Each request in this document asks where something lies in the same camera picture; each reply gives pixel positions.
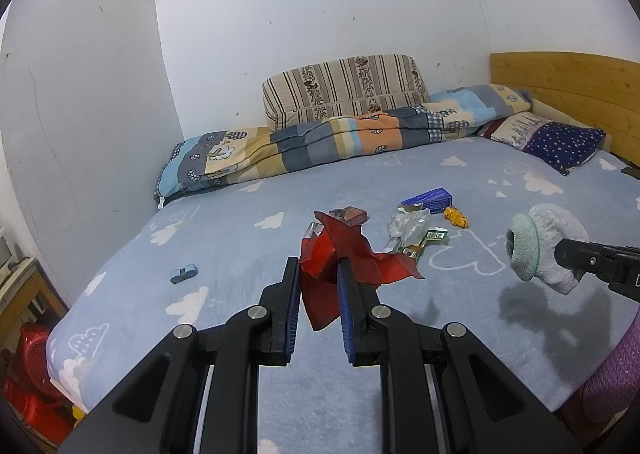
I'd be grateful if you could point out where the star print pillow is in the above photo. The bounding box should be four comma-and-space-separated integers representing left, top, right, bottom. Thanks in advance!
477, 112, 607, 176

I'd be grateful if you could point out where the wooden stand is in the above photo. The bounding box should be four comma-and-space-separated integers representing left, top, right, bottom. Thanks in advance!
0, 257, 68, 350

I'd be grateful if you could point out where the yellow snack wrapper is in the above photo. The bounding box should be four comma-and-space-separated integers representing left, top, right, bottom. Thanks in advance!
443, 205, 472, 229

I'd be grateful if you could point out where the striped brown pillow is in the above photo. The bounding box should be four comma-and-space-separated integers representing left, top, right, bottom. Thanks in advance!
262, 53, 430, 132

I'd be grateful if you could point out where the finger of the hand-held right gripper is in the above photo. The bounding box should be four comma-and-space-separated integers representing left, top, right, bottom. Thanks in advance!
554, 237, 640, 281

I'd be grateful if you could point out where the small blue cardboard box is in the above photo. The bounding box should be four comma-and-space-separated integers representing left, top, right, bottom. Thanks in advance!
400, 187, 455, 212

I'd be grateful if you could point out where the green packet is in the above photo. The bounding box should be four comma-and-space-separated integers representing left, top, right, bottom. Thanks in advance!
400, 228, 449, 255

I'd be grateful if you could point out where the patchwork quilt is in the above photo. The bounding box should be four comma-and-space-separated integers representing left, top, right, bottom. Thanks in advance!
154, 83, 533, 207

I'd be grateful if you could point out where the purple plastic basket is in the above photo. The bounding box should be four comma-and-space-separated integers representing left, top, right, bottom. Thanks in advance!
582, 324, 640, 427

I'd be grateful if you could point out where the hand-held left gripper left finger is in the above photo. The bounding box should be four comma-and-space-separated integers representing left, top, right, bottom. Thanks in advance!
57, 257, 302, 454

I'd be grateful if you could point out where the wooden headboard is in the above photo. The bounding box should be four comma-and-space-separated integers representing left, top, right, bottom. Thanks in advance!
489, 52, 640, 167

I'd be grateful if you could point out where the small reddish brown box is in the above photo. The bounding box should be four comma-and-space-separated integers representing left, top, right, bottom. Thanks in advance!
330, 205, 370, 226

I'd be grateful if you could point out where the red plastic stool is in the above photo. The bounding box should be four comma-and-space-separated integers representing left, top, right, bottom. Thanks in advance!
0, 324, 73, 445

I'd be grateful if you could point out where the white sock with green cuff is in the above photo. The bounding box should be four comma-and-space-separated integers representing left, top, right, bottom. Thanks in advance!
505, 203, 591, 296

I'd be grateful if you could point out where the clear plastic bag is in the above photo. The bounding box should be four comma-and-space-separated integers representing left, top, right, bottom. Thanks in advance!
384, 204, 432, 255

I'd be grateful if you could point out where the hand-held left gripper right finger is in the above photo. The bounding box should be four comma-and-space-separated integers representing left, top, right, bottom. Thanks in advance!
336, 257, 583, 454

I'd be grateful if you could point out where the red plastic wrapper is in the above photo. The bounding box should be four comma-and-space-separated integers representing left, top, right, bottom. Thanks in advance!
298, 211, 426, 332

